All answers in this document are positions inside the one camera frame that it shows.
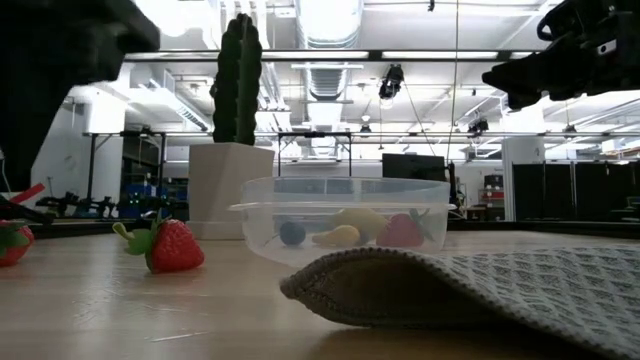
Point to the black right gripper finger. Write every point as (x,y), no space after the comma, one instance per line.
(520,75)

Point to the red plastic strawberry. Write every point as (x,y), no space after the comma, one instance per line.
(402,232)
(175,247)
(12,245)

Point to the yellow toy lemon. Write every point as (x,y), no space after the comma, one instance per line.
(362,219)

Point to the yellow toy pepper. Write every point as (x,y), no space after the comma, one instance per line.
(340,236)

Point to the dark toy blueberry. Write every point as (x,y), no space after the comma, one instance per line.
(292,233)

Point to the black background robot arm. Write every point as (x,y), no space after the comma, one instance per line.
(80,204)

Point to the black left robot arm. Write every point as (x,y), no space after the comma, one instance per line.
(30,75)

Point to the clear plastic tupperware container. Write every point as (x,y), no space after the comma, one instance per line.
(300,220)

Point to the tall green cactus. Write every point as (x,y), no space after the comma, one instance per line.
(237,80)

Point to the black shelf rack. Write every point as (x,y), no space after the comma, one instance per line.
(127,165)

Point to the dark partition panels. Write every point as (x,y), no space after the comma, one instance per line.
(575,190)

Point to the black monitor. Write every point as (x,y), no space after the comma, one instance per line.
(412,167)

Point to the green cactus in white pot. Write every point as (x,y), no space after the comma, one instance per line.
(230,180)

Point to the red tag strip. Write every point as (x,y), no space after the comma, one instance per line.
(27,193)

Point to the grey waffle dish cloth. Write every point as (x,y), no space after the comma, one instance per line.
(500,300)

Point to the black hanging camera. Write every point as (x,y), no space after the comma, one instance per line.
(391,81)

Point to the black metal table frame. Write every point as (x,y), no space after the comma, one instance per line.
(315,135)

